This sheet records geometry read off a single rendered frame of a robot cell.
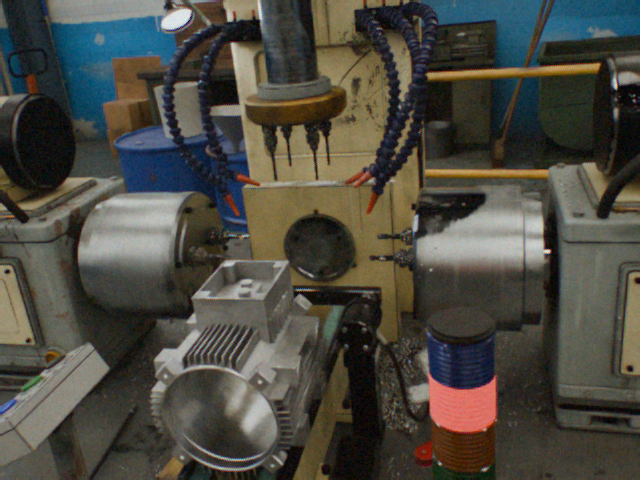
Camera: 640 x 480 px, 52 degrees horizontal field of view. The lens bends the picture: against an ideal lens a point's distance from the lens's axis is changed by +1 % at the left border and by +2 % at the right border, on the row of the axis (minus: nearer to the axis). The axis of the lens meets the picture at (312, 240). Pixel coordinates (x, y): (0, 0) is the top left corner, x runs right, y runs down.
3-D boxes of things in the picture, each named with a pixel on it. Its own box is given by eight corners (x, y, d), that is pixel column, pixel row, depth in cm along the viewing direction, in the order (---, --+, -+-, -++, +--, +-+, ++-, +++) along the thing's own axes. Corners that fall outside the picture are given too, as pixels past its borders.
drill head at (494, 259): (386, 287, 133) (379, 171, 123) (605, 292, 122) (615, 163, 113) (367, 353, 110) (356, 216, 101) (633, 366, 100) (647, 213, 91)
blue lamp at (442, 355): (430, 352, 63) (429, 311, 61) (495, 355, 62) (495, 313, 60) (425, 388, 58) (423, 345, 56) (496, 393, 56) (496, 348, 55)
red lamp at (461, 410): (432, 391, 65) (430, 352, 63) (495, 395, 63) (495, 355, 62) (427, 430, 59) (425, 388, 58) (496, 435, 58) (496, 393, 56)
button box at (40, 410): (77, 386, 94) (54, 357, 92) (112, 368, 91) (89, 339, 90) (-5, 471, 78) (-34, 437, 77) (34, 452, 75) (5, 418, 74)
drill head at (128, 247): (102, 282, 150) (76, 179, 141) (250, 285, 140) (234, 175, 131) (33, 339, 128) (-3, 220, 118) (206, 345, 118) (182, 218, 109)
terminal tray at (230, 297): (229, 303, 98) (222, 260, 95) (296, 305, 95) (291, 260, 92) (198, 345, 87) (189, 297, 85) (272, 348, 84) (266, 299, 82)
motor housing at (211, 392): (219, 386, 105) (200, 280, 98) (333, 393, 100) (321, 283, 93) (163, 474, 87) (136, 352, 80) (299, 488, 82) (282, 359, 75)
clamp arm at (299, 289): (383, 300, 110) (242, 297, 116) (382, 284, 108) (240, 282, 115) (380, 310, 106) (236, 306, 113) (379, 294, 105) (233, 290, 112)
